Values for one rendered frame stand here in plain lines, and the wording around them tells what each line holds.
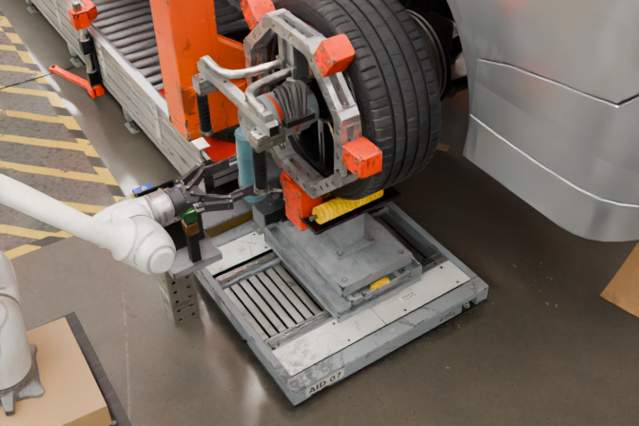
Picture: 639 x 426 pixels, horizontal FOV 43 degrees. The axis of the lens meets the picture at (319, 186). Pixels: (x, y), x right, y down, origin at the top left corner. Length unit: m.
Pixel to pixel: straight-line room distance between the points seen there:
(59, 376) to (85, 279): 0.88
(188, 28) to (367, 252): 0.98
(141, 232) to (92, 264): 1.34
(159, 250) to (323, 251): 1.05
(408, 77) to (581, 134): 0.50
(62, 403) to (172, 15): 1.21
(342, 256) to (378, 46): 0.88
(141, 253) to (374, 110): 0.73
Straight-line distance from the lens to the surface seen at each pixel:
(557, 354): 2.91
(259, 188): 2.24
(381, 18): 2.27
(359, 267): 2.77
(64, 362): 2.40
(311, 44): 2.19
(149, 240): 1.90
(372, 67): 2.18
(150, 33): 4.17
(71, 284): 3.19
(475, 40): 2.20
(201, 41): 2.71
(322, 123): 2.49
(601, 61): 1.92
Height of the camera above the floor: 2.18
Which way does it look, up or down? 39 degrees down
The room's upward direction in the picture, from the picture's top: 1 degrees counter-clockwise
